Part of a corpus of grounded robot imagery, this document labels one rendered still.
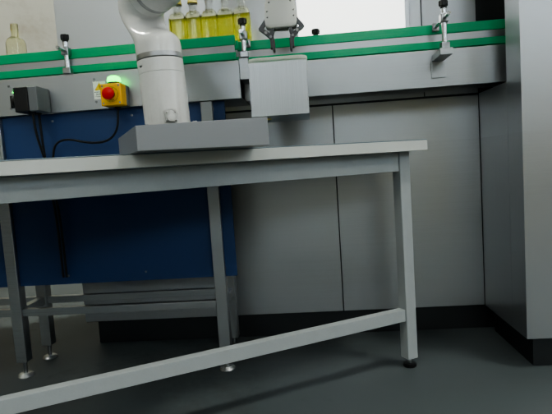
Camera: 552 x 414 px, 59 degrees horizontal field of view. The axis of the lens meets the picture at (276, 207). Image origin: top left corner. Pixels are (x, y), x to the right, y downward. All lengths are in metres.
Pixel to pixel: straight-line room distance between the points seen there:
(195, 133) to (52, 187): 0.36
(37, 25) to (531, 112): 4.17
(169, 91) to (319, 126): 0.79
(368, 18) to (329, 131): 0.44
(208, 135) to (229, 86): 0.52
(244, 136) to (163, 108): 0.24
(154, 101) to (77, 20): 0.95
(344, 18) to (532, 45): 0.67
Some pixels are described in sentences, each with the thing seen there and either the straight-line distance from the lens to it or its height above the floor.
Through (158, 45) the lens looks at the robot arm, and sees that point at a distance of 1.34.
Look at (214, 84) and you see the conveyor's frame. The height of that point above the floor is 0.98.
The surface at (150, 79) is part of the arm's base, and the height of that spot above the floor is 0.94.
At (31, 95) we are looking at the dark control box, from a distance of 1.80.
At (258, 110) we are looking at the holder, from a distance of 1.46.
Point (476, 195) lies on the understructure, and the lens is 2.04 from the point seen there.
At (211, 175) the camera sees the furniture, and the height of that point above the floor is 0.68.
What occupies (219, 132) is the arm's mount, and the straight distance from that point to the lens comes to 1.18.
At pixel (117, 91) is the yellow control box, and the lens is 1.69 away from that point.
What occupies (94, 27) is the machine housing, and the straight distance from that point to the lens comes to 2.18.
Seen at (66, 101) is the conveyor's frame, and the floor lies 0.96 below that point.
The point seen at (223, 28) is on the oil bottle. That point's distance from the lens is 1.84.
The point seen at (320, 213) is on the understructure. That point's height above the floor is 0.50.
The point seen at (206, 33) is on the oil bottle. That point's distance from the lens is 1.85.
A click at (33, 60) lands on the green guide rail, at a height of 1.11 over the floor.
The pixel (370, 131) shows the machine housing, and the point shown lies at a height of 0.81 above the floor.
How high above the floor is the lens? 0.70
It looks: 5 degrees down
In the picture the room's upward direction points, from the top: 4 degrees counter-clockwise
